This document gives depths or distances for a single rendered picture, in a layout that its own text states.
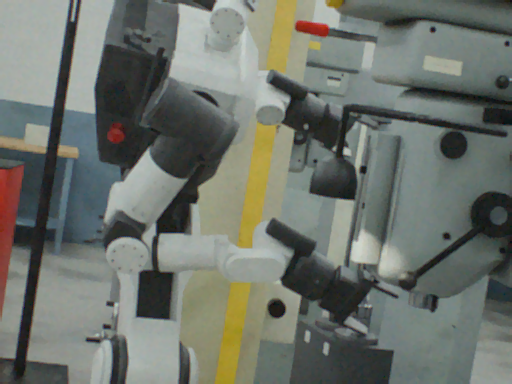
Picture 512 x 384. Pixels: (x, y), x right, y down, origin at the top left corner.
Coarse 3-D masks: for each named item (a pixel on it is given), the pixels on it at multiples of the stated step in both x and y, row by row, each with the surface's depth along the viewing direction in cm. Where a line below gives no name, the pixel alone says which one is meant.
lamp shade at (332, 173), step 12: (336, 156) 177; (324, 168) 175; (336, 168) 175; (348, 168) 176; (312, 180) 177; (324, 180) 175; (336, 180) 174; (348, 180) 175; (312, 192) 176; (324, 192) 175; (336, 192) 175; (348, 192) 175
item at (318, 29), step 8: (296, 24) 192; (304, 24) 192; (312, 24) 192; (320, 24) 192; (304, 32) 192; (312, 32) 192; (320, 32) 192; (328, 32) 193; (336, 32) 193; (344, 32) 194; (352, 32) 194; (360, 40) 195; (368, 40) 195; (376, 40) 195
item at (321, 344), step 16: (320, 320) 241; (304, 336) 241; (320, 336) 234; (336, 336) 231; (352, 336) 229; (368, 336) 232; (304, 352) 240; (320, 352) 233; (336, 352) 226; (352, 352) 226; (368, 352) 228; (384, 352) 229; (304, 368) 239; (320, 368) 232; (336, 368) 225; (352, 368) 227; (368, 368) 228; (384, 368) 229
